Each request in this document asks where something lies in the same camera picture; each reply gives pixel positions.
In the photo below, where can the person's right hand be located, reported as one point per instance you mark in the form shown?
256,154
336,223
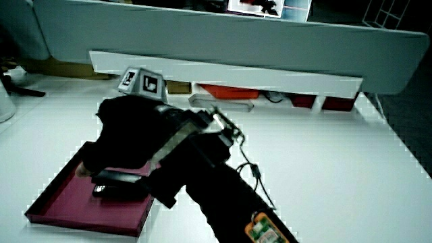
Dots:
128,135

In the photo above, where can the black stapler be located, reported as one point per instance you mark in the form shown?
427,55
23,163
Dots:
118,193

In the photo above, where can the red square plate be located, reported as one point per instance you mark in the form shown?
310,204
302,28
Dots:
84,209

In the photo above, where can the person's right forearm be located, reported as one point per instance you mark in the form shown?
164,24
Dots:
219,189

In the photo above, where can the yellow box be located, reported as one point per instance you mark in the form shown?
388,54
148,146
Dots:
179,87

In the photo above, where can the brown cardboard sheet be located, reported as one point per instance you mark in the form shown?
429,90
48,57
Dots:
60,69

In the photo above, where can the clear plastic tray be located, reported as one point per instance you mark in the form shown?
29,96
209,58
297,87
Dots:
219,104

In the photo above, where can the orange box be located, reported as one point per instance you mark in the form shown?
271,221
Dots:
229,92

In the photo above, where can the black tripod leg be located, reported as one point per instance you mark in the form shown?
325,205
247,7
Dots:
23,91

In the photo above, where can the white desk shelf riser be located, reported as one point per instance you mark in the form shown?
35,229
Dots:
236,76

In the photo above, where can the white container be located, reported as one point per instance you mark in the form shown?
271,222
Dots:
6,104

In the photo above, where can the white partition board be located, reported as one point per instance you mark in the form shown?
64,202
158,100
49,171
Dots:
236,40

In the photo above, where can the white cushion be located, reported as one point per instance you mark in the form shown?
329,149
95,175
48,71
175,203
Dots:
20,30

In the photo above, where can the orange tracker module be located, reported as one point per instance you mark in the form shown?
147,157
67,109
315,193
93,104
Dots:
265,231

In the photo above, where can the dark red box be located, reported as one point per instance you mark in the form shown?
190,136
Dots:
339,104
303,101

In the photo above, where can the white framed picture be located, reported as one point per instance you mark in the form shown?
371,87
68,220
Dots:
256,7

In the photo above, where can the light blue box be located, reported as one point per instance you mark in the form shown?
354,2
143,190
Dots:
297,11

